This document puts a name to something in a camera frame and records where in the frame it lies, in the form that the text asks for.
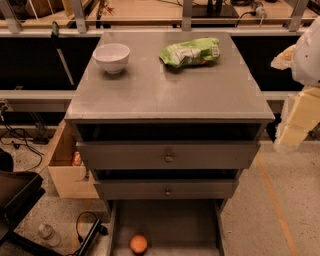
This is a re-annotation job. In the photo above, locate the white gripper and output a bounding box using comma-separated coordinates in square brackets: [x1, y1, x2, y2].
[271, 17, 320, 152]

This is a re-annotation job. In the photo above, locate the orange fruit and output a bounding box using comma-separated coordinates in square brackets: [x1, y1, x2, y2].
[129, 234, 148, 254]

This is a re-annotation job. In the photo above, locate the grey drawer cabinet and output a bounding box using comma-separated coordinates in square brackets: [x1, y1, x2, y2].
[64, 31, 276, 214]

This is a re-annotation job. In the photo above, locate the grey bottom drawer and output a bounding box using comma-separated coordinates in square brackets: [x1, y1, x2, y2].
[107, 199, 227, 256]

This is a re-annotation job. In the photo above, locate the grey drawer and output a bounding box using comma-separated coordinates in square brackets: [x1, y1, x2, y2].
[107, 199, 227, 256]
[76, 141, 260, 170]
[94, 179, 239, 200]

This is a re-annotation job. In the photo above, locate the grey top drawer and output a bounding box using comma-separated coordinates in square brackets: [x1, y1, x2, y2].
[76, 141, 260, 170]

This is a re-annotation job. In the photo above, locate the grey middle drawer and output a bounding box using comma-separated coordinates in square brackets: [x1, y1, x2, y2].
[94, 179, 239, 200]

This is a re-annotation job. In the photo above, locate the green chip bag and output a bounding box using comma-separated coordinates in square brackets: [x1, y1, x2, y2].
[159, 37, 220, 68]

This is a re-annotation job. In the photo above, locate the white ceramic bowl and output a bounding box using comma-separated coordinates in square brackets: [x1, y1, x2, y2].
[92, 43, 130, 74]

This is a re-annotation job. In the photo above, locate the red can in box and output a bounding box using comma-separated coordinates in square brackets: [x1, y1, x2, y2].
[72, 152, 82, 166]

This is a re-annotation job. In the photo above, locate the wooden open box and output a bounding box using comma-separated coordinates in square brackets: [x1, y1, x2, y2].
[38, 121, 98, 199]

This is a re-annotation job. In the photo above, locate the clear plastic bottle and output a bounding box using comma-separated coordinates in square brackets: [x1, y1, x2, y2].
[38, 224, 61, 247]

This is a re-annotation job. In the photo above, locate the green handled tool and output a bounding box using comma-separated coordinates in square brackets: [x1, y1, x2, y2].
[51, 21, 75, 86]

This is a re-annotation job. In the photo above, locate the black floor cable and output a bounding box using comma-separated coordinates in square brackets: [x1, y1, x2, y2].
[0, 103, 45, 172]

